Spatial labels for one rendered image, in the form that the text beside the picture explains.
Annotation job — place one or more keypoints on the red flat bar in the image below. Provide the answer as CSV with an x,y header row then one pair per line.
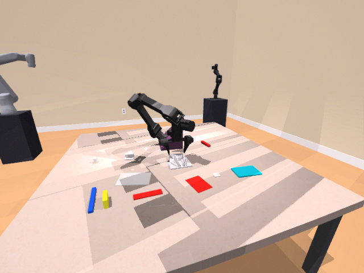
x,y
147,194

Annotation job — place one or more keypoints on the cyan rectangular plate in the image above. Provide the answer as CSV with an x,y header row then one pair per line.
x,y
246,171

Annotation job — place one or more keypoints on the red flat rectangular plate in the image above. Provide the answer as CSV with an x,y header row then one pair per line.
x,y
198,184

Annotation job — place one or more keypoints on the yellow rectangular block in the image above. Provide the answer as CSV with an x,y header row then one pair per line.
x,y
105,199

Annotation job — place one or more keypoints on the blue long bar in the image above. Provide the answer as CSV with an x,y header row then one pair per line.
x,y
92,200

